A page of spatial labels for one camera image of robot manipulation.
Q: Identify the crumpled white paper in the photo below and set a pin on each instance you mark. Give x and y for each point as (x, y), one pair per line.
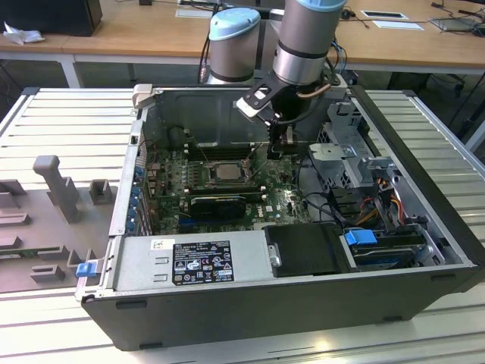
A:
(22, 35)

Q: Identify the black plastic air shroud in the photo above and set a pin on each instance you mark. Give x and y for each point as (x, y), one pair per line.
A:
(303, 250)

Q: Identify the blue expansion slot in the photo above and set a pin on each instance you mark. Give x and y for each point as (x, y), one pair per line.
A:
(189, 223)

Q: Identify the silver power supply unit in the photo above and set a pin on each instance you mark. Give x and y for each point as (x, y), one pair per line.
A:
(144, 261)

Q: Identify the green motherboard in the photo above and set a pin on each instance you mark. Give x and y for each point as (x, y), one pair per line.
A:
(273, 204)

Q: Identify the black RAM slot bank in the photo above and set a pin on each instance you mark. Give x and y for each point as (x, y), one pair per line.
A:
(227, 191)
(219, 151)

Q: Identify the silver square CPU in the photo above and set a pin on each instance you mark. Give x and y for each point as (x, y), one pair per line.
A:
(228, 172)

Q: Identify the grey laptop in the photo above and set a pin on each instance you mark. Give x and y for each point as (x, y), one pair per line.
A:
(454, 23)

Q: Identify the blue plastic case clip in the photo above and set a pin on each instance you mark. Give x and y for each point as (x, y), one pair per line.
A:
(85, 270)

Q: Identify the CPU socket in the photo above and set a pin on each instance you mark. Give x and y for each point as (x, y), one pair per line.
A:
(227, 182)

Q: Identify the grey parts rack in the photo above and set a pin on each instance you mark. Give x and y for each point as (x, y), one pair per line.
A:
(57, 235)

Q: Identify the green RAM stick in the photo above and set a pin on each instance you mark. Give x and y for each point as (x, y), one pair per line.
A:
(22, 253)

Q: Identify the black box on desk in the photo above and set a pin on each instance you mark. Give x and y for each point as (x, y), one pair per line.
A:
(49, 15)

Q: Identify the black graphics card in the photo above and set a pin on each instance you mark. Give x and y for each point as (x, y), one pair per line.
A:
(218, 208)

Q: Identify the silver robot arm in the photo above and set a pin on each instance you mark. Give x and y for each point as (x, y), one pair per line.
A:
(303, 38)

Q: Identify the hard disk in blue carrier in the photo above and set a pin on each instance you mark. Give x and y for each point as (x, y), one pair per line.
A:
(360, 238)

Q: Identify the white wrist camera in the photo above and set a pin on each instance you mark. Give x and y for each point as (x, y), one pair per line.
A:
(250, 108)

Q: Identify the grey plastic case latch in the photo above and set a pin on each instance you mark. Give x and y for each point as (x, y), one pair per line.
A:
(143, 95)

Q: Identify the silver metal drive cage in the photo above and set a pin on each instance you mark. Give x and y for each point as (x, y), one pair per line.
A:
(333, 155)

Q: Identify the black open PC case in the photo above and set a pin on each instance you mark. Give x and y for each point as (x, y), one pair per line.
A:
(265, 318)

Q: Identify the black round capacitor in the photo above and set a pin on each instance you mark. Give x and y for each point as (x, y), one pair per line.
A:
(176, 137)

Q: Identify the white sheet of paper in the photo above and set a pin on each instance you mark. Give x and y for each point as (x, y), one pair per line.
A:
(398, 25)

